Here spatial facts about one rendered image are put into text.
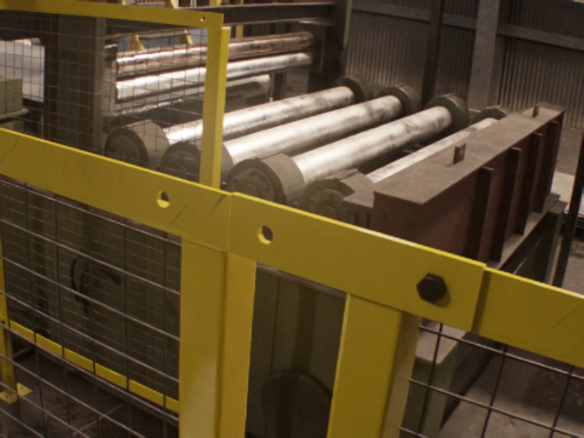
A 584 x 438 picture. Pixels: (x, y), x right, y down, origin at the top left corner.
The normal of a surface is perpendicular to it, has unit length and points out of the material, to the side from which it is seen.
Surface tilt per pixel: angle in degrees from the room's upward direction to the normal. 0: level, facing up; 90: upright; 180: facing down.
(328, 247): 90
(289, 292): 90
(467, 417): 0
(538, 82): 90
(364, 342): 90
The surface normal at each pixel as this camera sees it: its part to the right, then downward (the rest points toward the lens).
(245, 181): -0.53, 0.26
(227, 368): 0.84, 0.25
